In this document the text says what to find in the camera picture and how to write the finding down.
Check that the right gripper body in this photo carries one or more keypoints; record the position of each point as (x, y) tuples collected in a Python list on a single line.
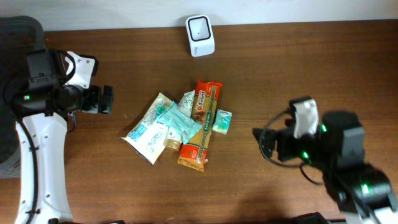
[(303, 149)]

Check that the grey plastic basket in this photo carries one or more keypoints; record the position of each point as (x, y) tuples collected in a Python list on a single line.
[(19, 36)]

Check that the cream snack bag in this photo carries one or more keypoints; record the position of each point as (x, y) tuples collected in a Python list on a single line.
[(147, 136)]

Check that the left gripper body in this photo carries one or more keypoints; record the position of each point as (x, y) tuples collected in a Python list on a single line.
[(89, 97)]

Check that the green tissue pack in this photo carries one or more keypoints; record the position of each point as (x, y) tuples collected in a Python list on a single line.
[(222, 121)]

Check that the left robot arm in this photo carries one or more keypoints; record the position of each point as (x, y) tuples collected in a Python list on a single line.
[(58, 87)]

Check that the white shampoo tube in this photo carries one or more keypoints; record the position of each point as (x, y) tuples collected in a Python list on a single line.
[(173, 139)]

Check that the white barcode scanner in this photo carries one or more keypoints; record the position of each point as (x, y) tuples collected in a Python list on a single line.
[(200, 35)]

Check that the orange spaghetti packet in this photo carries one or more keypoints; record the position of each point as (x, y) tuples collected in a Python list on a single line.
[(193, 153)]

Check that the teal wet wipes pack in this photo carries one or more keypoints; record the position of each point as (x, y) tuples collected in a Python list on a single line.
[(174, 118)]

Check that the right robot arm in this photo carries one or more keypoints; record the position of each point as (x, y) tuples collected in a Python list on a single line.
[(334, 144)]

